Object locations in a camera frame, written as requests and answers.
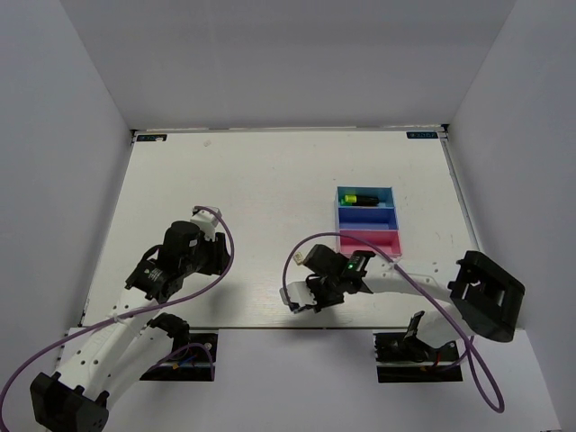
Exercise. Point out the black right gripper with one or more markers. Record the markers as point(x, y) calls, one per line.
point(321, 303)

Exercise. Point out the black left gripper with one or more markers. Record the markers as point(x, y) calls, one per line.
point(220, 254)

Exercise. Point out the small beige eraser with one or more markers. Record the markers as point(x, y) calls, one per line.
point(298, 258)

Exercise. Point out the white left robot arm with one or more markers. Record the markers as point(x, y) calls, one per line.
point(138, 334)

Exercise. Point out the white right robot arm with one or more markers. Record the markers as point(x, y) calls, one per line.
point(474, 296)

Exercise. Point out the three-compartment colour container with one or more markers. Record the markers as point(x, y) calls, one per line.
point(369, 213)

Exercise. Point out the left corner label sticker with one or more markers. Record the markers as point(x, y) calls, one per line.
point(151, 137)

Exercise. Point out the corner label sticker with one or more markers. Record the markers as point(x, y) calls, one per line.
point(151, 137)
point(422, 135)

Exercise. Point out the right corner label sticker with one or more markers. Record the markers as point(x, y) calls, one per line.
point(422, 135)

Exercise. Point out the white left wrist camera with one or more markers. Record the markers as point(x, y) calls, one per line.
point(207, 220)

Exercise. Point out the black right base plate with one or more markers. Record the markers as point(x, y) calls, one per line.
point(395, 367)

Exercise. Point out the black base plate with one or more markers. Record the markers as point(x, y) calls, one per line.
point(193, 361)
point(395, 367)

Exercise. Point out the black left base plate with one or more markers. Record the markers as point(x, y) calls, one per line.
point(193, 361)

